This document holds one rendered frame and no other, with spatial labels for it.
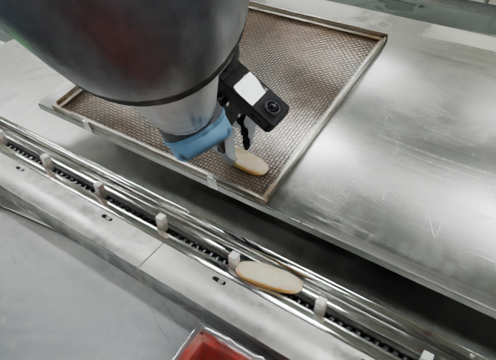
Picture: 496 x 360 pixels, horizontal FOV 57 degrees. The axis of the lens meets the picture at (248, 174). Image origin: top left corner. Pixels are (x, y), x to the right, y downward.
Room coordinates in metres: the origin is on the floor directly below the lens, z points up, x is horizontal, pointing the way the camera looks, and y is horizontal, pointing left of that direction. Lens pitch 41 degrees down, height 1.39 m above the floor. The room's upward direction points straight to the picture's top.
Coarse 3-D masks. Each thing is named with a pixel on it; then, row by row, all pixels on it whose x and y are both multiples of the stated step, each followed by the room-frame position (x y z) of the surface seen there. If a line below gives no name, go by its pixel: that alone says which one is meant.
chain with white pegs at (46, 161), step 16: (48, 160) 0.64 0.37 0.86; (64, 176) 0.62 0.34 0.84; (96, 192) 0.57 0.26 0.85; (128, 208) 0.54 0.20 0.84; (160, 224) 0.49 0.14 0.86; (192, 240) 0.47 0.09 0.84; (304, 304) 0.36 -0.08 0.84; (320, 304) 0.34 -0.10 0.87; (336, 320) 0.33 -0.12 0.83; (368, 336) 0.31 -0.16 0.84; (400, 352) 0.28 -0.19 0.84
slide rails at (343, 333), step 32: (0, 128) 0.76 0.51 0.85; (32, 160) 0.66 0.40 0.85; (64, 160) 0.66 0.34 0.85; (128, 192) 0.57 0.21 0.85; (192, 224) 0.50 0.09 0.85; (256, 256) 0.43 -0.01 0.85; (256, 288) 0.37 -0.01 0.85; (320, 288) 0.37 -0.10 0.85; (320, 320) 0.32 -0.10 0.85; (352, 320) 0.32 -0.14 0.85; (384, 352) 0.28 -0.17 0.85; (416, 352) 0.28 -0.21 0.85
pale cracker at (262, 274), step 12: (240, 264) 0.41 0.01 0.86; (252, 264) 0.41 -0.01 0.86; (264, 264) 0.41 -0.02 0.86; (240, 276) 0.39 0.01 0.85; (252, 276) 0.39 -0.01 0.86; (264, 276) 0.39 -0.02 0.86; (276, 276) 0.39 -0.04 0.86; (288, 276) 0.39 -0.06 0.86; (276, 288) 0.37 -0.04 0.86; (288, 288) 0.37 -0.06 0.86; (300, 288) 0.37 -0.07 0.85
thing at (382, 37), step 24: (264, 24) 1.01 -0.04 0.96; (288, 24) 1.00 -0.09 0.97; (312, 24) 1.00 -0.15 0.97; (336, 24) 0.98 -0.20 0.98; (288, 48) 0.91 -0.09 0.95; (336, 48) 0.90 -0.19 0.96; (288, 72) 0.83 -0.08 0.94; (336, 72) 0.81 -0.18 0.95; (360, 72) 0.80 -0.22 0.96; (72, 96) 0.81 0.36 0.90; (288, 96) 0.76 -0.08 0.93; (312, 96) 0.75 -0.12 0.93; (144, 120) 0.72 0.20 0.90; (312, 120) 0.68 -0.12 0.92; (144, 144) 0.65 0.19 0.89; (264, 144) 0.63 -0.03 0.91; (288, 144) 0.63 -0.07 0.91; (192, 168) 0.58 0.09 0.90; (288, 168) 0.56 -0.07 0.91; (240, 192) 0.53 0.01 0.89
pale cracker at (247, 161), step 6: (240, 150) 0.61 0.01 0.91; (246, 150) 0.61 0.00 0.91; (240, 156) 0.60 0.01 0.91; (246, 156) 0.59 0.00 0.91; (252, 156) 0.60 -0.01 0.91; (240, 162) 0.58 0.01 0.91; (246, 162) 0.58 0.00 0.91; (252, 162) 0.58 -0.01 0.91; (258, 162) 0.58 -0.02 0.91; (264, 162) 0.58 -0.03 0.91; (240, 168) 0.58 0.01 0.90; (246, 168) 0.57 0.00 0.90; (252, 168) 0.57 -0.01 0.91; (258, 168) 0.57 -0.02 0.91; (264, 168) 0.57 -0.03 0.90; (258, 174) 0.56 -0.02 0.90
